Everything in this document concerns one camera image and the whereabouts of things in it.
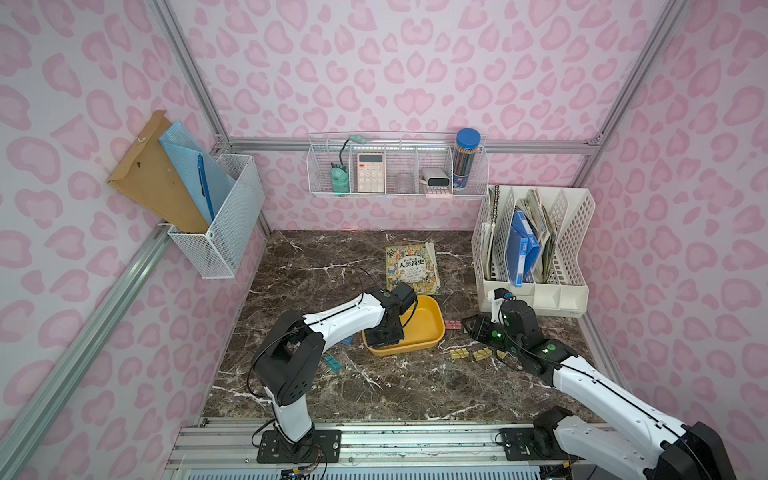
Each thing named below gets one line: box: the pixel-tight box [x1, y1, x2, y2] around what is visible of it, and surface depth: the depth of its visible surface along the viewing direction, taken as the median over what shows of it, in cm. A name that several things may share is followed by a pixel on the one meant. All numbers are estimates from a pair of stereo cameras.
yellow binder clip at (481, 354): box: [473, 347, 493, 361], surface depth 89 cm
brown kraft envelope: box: [108, 110, 212, 234], surface depth 70 cm
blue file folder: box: [506, 210, 541, 288], surface depth 90 cm
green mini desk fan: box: [330, 135, 368, 193], surface depth 93 cm
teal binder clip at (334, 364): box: [324, 355, 343, 373], surface depth 88 cm
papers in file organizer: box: [482, 189, 557, 283], surface depth 94 cm
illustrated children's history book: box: [385, 242, 441, 295], surface depth 109 cm
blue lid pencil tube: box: [452, 128, 481, 191], surface depth 87 cm
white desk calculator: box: [357, 153, 385, 193], surface depth 97 cm
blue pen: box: [197, 153, 215, 222], surface depth 68 cm
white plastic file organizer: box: [471, 185, 595, 318], surface depth 97 cm
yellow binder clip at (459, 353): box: [450, 348, 469, 359], surface depth 89 cm
